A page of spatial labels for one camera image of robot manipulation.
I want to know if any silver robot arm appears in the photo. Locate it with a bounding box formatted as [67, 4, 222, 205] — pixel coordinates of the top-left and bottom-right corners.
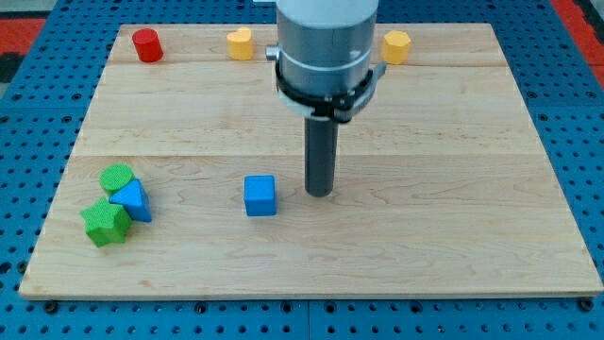
[266, 0, 386, 124]

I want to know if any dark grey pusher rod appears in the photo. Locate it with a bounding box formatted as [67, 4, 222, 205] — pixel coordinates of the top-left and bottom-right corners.
[305, 119, 338, 197]

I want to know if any blue cube block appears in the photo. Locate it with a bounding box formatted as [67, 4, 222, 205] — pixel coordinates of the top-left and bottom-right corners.
[243, 175, 277, 216]

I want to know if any wooden board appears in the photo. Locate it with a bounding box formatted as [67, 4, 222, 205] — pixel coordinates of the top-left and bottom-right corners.
[20, 24, 603, 300]

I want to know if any yellow heart block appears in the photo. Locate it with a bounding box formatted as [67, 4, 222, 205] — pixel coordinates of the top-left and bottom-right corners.
[226, 26, 254, 60]

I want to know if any yellow octagon block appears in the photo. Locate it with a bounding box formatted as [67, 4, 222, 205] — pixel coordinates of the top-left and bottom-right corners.
[380, 30, 411, 65]

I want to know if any blue triangle block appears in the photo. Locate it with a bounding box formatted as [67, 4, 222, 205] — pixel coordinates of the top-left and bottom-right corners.
[109, 178, 152, 222]

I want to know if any green cylinder block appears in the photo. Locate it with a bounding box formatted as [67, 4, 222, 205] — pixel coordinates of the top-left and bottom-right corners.
[99, 163, 135, 196]

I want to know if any red cylinder block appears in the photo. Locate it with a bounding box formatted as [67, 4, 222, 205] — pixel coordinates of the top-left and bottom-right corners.
[132, 28, 163, 62]

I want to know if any green star block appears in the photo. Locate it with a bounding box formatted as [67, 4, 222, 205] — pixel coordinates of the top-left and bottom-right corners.
[80, 197, 132, 247]

